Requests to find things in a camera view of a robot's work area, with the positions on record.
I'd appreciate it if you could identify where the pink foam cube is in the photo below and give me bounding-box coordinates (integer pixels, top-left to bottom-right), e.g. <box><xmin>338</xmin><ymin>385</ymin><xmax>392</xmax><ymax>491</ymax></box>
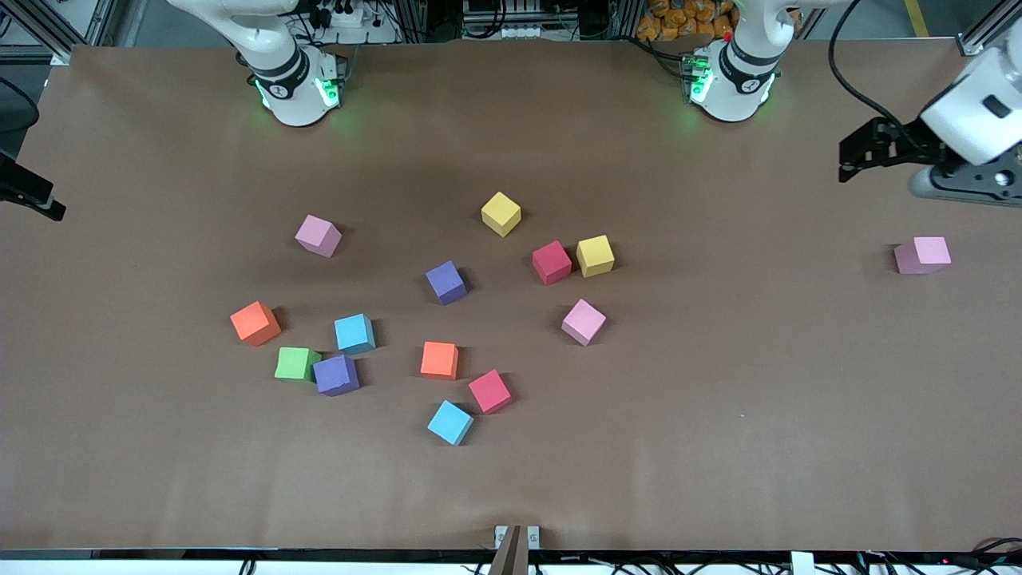
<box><xmin>295</xmin><ymin>214</ymin><xmax>343</xmax><ymax>259</ymax></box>
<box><xmin>561</xmin><ymin>299</ymin><xmax>607</xmax><ymax>347</ymax></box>
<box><xmin>893</xmin><ymin>236</ymin><xmax>953</xmax><ymax>276</ymax></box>

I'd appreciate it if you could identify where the blue foam cube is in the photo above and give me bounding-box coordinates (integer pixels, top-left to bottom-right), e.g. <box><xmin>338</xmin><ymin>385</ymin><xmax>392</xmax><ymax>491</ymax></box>
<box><xmin>334</xmin><ymin>314</ymin><xmax>376</xmax><ymax>355</ymax></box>
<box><xmin>426</xmin><ymin>400</ymin><xmax>475</xmax><ymax>446</ymax></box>

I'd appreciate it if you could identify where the yellow foam cube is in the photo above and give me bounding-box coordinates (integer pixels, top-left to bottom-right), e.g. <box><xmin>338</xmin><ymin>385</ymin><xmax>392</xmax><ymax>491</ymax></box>
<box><xmin>576</xmin><ymin>235</ymin><xmax>616</xmax><ymax>279</ymax></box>
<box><xmin>481</xmin><ymin>191</ymin><xmax>522</xmax><ymax>238</ymax></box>

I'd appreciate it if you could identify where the purple foam cube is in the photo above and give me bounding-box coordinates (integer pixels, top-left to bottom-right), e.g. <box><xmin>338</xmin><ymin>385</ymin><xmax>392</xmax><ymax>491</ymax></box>
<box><xmin>425</xmin><ymin>260</ymin><xmax>468</xmax><ymax>306</ymax></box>
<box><xmin>312</xmin><ymin>355</ymin><xmax>361</xmax><ymax>397</ymax></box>

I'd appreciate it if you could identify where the orange foam cube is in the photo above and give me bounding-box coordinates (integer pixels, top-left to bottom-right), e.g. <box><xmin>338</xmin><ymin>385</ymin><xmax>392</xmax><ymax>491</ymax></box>
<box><xmin>420</xmin><ymin>341</ymin><xmax>460</xmax><ymax>381</ymax></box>
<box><xmin>230</xmin><ymin>301</ymin><xmax>282</xmax><ymax>347</ymax></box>

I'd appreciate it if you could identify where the green foam cube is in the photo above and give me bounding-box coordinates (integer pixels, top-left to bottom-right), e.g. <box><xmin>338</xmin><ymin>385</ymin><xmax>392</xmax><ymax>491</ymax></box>
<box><xmin>274</xmin><ymin>347</ymin><xmax>322</xmax><ymax>383</ymax></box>

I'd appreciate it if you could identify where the red foam cube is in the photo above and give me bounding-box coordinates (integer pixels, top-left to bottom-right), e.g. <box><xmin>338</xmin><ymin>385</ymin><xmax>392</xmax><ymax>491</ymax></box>
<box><xmin>468</xmin><ymin>369</ymin><xmax>513</xmax><ymax>415</ymax></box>
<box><xmin>532</xmin><ymin>240</ymin><xmax>573</xmax><ymax>286</ymax></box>

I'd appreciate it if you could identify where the white power strip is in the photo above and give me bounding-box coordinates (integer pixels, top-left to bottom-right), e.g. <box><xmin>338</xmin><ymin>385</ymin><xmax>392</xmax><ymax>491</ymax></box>
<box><xmin>310</xmin><ymin>2</ymin><xmax>366</xmax><ymax>30</ymax></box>

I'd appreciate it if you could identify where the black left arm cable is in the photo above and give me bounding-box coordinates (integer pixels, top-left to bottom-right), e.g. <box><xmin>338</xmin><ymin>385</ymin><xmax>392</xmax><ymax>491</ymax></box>
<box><xmin>828</xmin><ymin>0</ymin><xmax>907</xmax><ymax>133</ymax></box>

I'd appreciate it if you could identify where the silver metal bracket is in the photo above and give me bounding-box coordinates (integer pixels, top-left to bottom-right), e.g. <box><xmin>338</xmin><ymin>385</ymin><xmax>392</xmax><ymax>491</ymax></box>
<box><xmin>494</xmin><ymin>525</ymin><xmax>541</xmax><ymax>552</ymax></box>

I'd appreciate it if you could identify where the brown camera post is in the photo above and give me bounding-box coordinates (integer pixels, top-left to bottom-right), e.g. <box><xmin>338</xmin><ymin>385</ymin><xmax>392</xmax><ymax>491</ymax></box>
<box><xmin>487</xmin><ymin>525</ymin><xmax>525</xmax><ymax>575</ymax></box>

